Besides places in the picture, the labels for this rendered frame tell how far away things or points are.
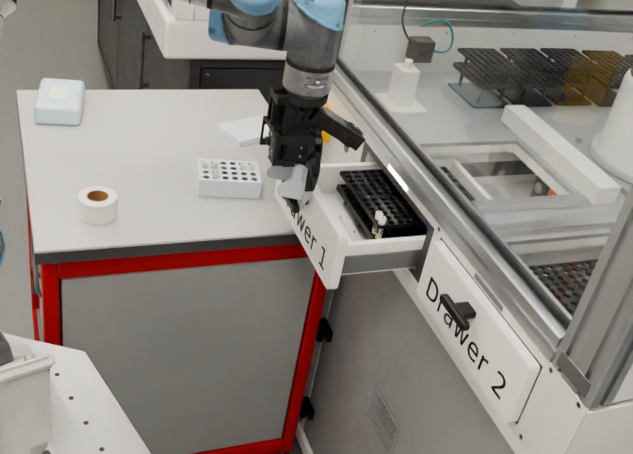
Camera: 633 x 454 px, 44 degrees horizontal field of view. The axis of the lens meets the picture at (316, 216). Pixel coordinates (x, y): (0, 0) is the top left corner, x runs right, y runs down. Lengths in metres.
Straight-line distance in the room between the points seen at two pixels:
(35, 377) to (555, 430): 0.65
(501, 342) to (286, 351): 0.71
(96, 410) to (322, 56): 0.59
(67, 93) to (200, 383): 0.69
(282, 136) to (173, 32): 0.85
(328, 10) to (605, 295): 0.53
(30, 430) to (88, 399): 0.15
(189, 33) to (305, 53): 0.89
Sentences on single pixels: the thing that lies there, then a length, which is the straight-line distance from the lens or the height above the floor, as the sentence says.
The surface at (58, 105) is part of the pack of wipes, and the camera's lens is 1.77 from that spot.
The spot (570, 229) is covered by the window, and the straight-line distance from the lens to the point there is 1.04.
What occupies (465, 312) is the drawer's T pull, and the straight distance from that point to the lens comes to 1.16.
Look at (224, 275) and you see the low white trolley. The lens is 1.54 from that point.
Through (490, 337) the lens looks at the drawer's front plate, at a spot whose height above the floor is 0.90.
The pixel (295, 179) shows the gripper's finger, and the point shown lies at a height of 0.96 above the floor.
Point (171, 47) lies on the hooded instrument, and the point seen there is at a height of 0.83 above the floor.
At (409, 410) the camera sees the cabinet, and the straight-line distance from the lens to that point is 1.47.
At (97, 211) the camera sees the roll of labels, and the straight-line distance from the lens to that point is 1.45.
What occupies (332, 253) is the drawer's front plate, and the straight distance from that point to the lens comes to 1.24.
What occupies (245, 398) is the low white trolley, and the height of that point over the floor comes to 0.30.
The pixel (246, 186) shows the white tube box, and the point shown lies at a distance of 1.56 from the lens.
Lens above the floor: 1.61
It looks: 33 degrees down
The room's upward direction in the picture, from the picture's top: 11 degrees clockwise
